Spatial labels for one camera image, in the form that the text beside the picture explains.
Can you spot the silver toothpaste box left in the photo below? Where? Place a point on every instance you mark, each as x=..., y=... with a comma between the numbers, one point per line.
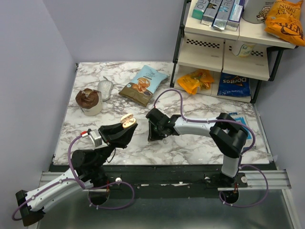
x=211, y=12

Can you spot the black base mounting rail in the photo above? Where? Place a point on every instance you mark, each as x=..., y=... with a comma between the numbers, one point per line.
x=171, y=181

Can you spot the white popcorn tub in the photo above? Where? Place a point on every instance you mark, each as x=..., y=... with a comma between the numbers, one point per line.
x=255, y=11

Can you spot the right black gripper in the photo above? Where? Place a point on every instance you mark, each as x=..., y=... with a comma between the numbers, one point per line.
x=151, y=136

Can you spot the orange snack bag lower shelf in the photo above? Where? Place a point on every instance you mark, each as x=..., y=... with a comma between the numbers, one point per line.
x=199, y=80

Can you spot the blue cassava chips bag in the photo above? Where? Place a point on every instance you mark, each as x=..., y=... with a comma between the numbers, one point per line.
x=144, y=84

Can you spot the blue white card packet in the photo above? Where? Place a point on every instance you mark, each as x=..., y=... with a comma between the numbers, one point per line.
x=242, y=119

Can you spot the beige earbud charging case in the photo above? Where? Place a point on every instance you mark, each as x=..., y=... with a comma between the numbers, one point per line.
x=127, y=120

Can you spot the silver toothpaste box middle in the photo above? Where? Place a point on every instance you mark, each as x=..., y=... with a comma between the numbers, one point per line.
x=223, y=15

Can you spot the brown paper wrapped cup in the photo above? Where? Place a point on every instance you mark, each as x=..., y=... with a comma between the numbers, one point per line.
x=89, y=101

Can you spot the blue Doritos bag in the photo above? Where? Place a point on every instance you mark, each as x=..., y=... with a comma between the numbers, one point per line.
x=233, y=85

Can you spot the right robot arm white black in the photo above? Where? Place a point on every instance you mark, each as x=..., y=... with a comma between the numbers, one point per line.
x=229, y=135

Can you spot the blue white toothpaste box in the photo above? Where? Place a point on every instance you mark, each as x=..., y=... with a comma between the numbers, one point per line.
x=235, y=15

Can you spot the black frame cream shelf unit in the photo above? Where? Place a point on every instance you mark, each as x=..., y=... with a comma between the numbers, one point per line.
x=201, y=47

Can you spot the silver toothpaste box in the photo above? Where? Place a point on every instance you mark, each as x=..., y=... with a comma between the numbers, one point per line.
x=223, y=15
x=211, y=12

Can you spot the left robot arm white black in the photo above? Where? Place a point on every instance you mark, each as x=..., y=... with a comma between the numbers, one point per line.
x=85, y=172

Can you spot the white yellow cup on shelf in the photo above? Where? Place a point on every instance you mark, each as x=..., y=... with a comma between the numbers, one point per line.
x=242, y=49

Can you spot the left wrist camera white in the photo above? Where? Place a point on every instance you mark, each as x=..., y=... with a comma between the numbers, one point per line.
x=94, y=136

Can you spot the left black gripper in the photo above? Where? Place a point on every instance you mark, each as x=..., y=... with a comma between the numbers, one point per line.
x=116, y=136

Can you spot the orange honey dijon chips bag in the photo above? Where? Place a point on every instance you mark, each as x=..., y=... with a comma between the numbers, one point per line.
x=283, y=21

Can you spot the teal toothpaste box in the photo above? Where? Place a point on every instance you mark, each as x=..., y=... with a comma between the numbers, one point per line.
x=199, y=9

